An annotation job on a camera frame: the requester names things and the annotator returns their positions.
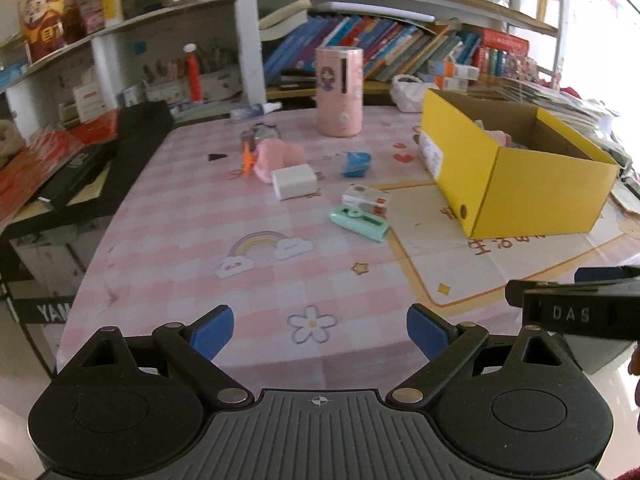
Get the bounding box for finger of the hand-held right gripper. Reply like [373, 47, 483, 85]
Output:
[575, 266, 640, 283]
[505, 277, 640, 306]

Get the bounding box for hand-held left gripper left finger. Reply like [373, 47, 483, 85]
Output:
[57, 305, 251, 406]

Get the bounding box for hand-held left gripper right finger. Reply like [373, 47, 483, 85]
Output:
[387, 304, 581, 406]

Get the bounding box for yellow cardboard box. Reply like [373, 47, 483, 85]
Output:
[419, 88, 621, 239]

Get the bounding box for mint green correction tape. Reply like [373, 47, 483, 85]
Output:
[329, 204, 391, 241]

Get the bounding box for small white red box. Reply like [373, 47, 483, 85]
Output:
[341, 185, 390, 217]

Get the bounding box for pink plush pig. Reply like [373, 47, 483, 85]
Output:
[254, 140, 307, 183]

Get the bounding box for white charger cube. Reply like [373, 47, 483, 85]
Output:
[271, 164, 321, 202]

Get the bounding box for pile of papers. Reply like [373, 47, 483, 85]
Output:
[500, 76, 640, 173]

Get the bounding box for blue plastic packet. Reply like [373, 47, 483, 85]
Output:
[341, 151, 372, 179]

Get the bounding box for grey metal trinket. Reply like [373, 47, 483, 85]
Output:
[240, 124, 281, 150]

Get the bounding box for black keyboard case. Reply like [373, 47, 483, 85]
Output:
[40, 101, 175, 211]

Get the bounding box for clear spray bottle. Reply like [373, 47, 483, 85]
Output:
[230, 102, 282, 122]

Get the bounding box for red gift box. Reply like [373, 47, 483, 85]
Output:
[477, 47, 542, 84]

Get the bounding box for white quilted handbag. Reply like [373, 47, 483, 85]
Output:
[390, 75, 431, 113]

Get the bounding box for red flat box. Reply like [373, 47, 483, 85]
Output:
[0, 112, 121, 226]

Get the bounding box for red patterned box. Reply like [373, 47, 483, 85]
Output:
[479, 29, 530, 54]

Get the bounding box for pink cylindrical humidifier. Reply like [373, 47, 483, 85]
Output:
[315, 46, 364, 137]

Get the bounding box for red white tube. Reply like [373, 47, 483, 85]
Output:
[183, 43, 205, 103]

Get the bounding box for white box red label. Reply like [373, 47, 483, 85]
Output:
[71, 84, 109, 122]

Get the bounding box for row of leaning books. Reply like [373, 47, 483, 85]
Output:
[262, 14, 482, 83]

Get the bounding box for white shelf unit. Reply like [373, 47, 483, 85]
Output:
[0, 0, 566, 126]

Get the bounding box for pale rolled sheet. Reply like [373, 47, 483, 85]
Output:
[311, 1, 437, 24]

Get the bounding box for white yellow cup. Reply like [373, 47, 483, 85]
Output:
[100, 0, 125, 29]

